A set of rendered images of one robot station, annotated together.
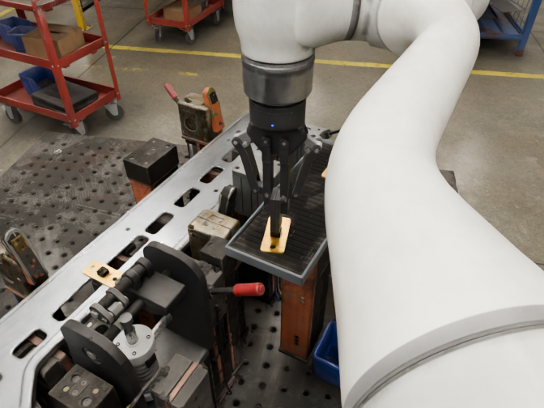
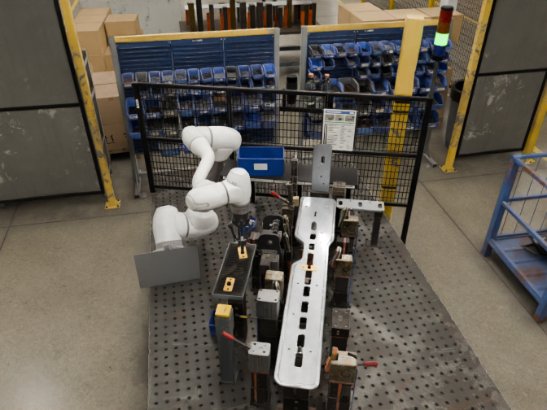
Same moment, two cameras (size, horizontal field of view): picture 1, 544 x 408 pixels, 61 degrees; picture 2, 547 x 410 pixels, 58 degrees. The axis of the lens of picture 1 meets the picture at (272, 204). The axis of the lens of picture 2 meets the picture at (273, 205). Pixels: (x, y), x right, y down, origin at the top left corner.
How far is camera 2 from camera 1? 260 cm
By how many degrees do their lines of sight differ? 103
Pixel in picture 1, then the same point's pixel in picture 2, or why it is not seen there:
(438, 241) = (203, 141)
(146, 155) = (340, 315)
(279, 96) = not seen: hidden behind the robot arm
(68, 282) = (318, 262)
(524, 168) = not seen: outside the picture
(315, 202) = (233, 267)
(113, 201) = (395, 382)
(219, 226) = (271, 273)
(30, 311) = (321, 252)
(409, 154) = (205, 149)
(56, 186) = (448, 385)
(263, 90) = not seen: hidden behind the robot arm
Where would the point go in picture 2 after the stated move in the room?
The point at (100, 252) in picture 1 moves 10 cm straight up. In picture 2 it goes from (317, 273) to (318, 259)
